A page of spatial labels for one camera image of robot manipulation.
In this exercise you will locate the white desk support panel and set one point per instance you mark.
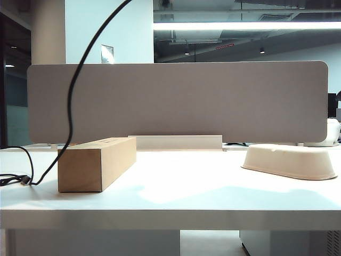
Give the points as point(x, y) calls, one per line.
point(93, 244)

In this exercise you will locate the red illuminated ceiling sign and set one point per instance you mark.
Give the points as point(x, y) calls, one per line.
point(224, 46)

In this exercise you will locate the grey-brown fabric desk divider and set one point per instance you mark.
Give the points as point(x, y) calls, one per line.
point(186, 106)

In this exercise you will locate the white under-desk cabinet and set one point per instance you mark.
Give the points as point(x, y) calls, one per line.
point(287, 244)

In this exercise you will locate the framed wall poster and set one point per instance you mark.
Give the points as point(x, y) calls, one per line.
point(107, 54)

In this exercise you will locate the black monitor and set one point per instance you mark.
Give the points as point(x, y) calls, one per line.
point(333, 104)

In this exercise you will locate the white rounded appliance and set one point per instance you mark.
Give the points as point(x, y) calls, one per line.
point(334, 133)

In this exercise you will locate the brown cardboard box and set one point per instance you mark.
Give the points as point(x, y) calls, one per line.
point(80, 173)

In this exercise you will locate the beige pulp paper tray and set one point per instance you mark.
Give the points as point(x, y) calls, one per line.
point(287, 162)

